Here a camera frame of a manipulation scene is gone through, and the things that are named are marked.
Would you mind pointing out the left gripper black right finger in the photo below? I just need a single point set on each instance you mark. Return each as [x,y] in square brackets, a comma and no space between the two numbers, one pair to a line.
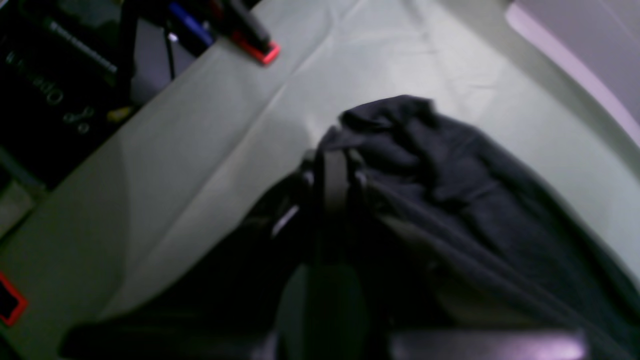
[343,220]

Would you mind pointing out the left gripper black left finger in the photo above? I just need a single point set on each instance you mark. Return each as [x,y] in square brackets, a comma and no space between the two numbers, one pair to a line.
[266,249]

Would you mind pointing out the black t-shirt with colourful logo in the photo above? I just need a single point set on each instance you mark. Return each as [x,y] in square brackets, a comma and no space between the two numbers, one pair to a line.
[468,257]

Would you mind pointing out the red black clamp left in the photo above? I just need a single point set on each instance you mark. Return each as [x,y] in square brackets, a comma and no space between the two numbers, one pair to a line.
[248,33]

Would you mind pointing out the red black clamp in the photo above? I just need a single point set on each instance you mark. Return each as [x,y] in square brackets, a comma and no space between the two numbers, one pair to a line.
[248,33]
[12,302]

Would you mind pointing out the red black clamp middle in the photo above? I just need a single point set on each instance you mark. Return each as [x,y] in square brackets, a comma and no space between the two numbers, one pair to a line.
[12,302]

